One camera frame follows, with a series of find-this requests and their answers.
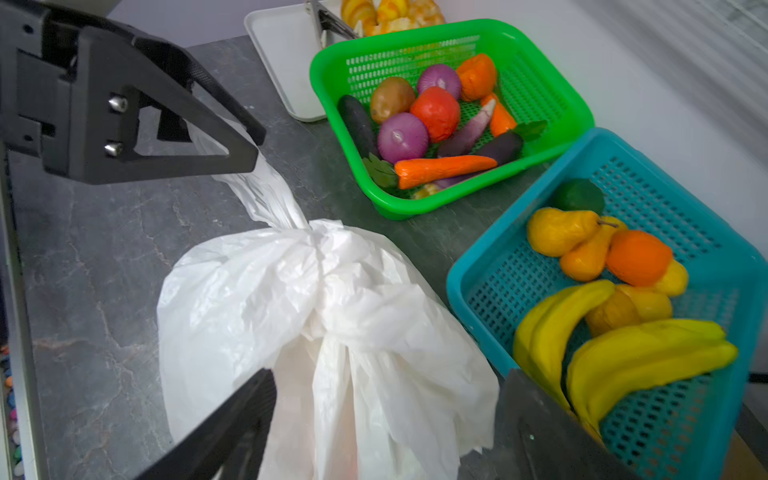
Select red tomato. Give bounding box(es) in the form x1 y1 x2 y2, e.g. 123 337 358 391
409 87 460 143

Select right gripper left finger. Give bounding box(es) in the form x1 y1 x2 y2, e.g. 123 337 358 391
139 369 277 480

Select purple onion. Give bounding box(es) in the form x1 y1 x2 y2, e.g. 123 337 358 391
377 113 430 164
417 64 462 100

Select croissant bread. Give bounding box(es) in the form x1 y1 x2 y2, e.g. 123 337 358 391
341 0 377 27

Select orange carrot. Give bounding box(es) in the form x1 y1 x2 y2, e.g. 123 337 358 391
394 155 498 190

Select yellow pear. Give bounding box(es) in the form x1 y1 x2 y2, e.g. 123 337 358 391
527 207 620 258

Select metal tongs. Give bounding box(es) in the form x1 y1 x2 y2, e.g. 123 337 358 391
304 0 359 50

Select orange fruit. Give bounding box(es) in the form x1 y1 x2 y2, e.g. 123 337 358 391
606 230 674 287

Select brown potato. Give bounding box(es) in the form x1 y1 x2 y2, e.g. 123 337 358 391
369 77 416 125

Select green avocado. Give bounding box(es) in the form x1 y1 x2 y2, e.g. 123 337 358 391
549 178 605 215

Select orange bell pepper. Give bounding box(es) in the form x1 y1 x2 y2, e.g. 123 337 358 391
456 53 498 101

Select dark green cucumber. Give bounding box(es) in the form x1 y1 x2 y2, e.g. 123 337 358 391
337 95 380 158

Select light purple eggplant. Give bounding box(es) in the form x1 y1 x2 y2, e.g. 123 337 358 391
437 97 497 158

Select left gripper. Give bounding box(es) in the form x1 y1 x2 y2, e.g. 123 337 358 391
1 1 260 185

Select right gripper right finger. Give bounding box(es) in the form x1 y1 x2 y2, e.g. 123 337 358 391
491 369 636 479

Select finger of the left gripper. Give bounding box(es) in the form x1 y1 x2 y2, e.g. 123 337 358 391
149 44 266 145

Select white bread tray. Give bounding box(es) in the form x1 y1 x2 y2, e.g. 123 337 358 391
244 2 326 123

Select dark purple eggplant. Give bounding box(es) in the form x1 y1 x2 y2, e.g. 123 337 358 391
434 129 525 188

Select white plastic grocery bag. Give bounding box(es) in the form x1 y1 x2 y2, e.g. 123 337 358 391
157 158 499 479

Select teal plastic basket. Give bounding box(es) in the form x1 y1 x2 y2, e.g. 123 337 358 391
447 128 767 479

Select green plastic basket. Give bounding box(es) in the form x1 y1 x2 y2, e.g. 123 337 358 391
310 19 594 220

